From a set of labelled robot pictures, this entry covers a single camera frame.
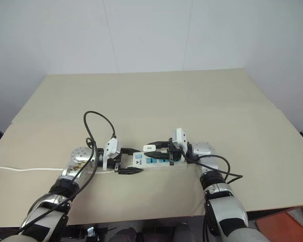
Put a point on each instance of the dark rounded shape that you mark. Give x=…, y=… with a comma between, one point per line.
x=127, y=235

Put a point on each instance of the white power strip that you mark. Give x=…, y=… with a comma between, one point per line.
x=177, y=164

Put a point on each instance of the small silver metal part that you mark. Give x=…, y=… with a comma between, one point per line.
x=91, y=231

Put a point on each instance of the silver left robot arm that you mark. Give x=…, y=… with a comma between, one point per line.
x=78, y=154

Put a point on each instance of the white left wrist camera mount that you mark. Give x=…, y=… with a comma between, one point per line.
x=111, y=148

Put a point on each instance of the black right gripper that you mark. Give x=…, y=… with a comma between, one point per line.
x=174, y=150

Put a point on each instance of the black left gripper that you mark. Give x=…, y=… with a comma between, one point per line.
x=114, y=164

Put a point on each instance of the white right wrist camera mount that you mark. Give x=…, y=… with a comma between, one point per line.
x=179, y=137

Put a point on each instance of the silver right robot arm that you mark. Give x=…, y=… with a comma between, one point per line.
x=205, y=148

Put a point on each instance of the white charger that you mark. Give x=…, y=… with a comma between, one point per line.
x=149, y=148

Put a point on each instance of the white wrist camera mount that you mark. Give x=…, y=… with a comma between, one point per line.
x=179, y=137
x=111, y=148

